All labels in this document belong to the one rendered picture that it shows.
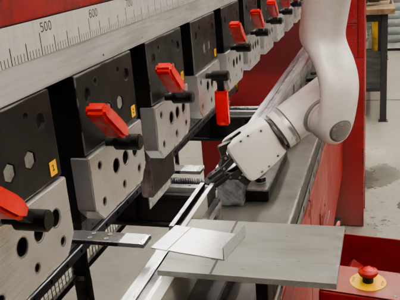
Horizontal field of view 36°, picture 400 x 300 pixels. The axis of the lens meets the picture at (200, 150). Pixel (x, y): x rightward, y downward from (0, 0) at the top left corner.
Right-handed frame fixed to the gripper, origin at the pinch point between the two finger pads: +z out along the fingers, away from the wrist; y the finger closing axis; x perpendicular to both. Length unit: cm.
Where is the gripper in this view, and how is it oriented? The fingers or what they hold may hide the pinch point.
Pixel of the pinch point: (215, 178)
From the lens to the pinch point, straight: 124.9
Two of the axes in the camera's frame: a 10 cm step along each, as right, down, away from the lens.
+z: -8.0, 6.0, -0.1
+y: -5.5, -7.4, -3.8
